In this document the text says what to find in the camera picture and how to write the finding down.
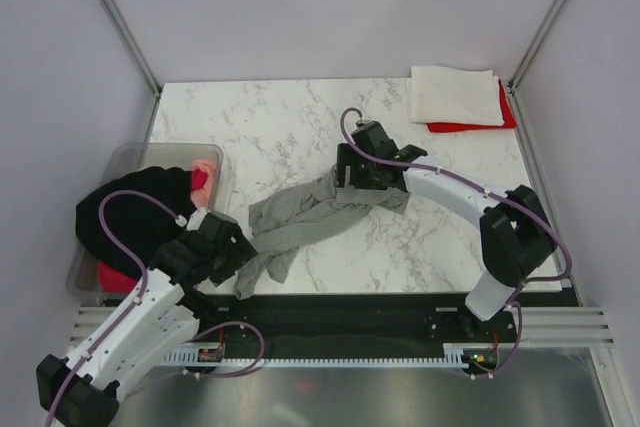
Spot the grey t shirt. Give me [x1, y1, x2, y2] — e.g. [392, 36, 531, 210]
[234, 166, 409, 300]

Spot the clear plastic bin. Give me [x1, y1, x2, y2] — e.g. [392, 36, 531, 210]
[67, 143, 224, 302]

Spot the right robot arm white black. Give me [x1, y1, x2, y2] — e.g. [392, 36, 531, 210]
[336, 120, 557, 341]

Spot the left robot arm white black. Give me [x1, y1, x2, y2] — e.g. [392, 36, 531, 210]
[36, 209, 257, 426]

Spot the peach t shirt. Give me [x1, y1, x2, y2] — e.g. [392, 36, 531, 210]
[191, 159, 218, 208]

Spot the black t shirt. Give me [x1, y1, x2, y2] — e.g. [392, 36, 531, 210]
[75, 167, 195, 280]

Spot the magenta t shirt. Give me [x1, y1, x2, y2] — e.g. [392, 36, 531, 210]
[94, 169, 211, 294]

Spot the white folded t shirt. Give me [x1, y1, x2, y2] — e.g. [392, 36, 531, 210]
[408, 65, 501, 125]

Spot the red folded t shirt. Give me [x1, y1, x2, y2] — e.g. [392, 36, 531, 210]
[426, 80, 517, 134]

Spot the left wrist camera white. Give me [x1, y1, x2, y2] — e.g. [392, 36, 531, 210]
[175, 208, 209, 231]

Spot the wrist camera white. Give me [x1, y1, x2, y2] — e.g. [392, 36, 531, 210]
[355, 118, 378, 130]
[175, 208, 209, 231]

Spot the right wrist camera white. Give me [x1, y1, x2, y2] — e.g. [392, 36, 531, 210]
[355, 118, 378, 130]

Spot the white slotted cable duct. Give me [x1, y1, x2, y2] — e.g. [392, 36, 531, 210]
[157, 344, 469, 369]

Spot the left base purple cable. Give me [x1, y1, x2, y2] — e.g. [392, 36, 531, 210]
[182, 321, 266, 381]

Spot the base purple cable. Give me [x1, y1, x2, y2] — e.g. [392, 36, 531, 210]
[182, 321, 266, 381]
[462, 304, 525, 381]

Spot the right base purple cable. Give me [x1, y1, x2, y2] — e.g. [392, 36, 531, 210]
[462, 304, 525, 381]

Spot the right aluminium frame post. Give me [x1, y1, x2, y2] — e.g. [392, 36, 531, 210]
[507, 0, 570, 94]

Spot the aluminium frame post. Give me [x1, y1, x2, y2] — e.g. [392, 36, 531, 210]
[507, 0, 570, 94]
[98, 0, 162, 100]

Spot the left aluminium frame post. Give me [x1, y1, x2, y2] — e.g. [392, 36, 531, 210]
[98, 0, 162, 100]

